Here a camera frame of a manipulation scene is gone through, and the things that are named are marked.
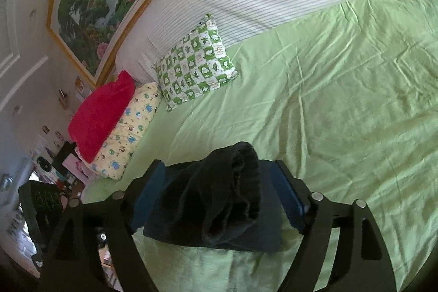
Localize green checkered pillow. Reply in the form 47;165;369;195
152;14;239;112

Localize black chair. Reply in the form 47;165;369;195
18;180;66;246

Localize yellow cartoon print pillow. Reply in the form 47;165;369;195
90;82;162;180

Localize pink cloth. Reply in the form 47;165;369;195
68;155;94;180

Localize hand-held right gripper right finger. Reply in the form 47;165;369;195
270;160;397;292

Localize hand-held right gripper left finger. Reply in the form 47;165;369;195
38;159;168;292

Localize green bed sheet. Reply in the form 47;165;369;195
82;0;438;292

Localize red fluffy towel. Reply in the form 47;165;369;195
68;70;137;163

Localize black pants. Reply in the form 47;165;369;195
143;141;283;253

